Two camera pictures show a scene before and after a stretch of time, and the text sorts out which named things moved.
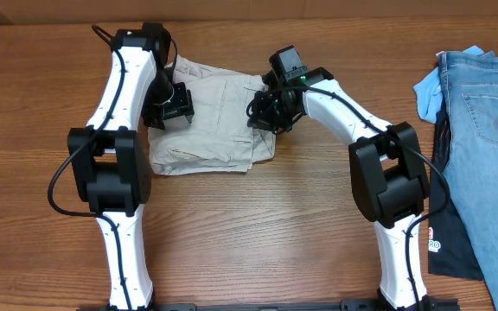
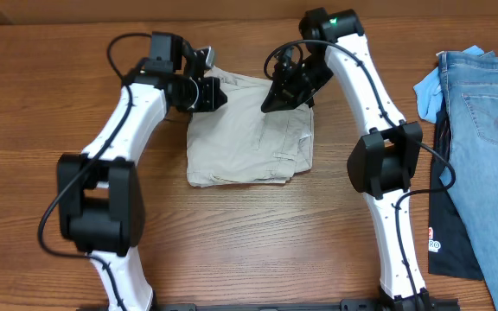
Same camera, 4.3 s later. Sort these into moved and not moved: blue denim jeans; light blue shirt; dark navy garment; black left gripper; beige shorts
Moved: black left gripper; beige shorts
Not moved: light blue shirt; dark navy garment; blue denim jeans
